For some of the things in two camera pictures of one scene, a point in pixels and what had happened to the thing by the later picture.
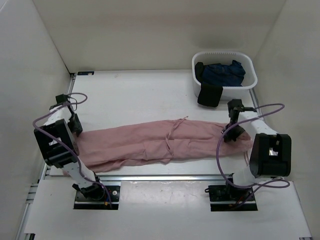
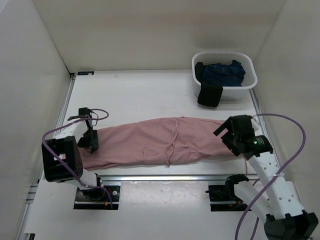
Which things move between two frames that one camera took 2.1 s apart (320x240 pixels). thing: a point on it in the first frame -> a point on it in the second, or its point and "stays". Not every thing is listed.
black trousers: (209, 94) stays
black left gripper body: (74, 124) -> (89, 140)
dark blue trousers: (224, 75) stays
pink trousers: (148, 143) stays
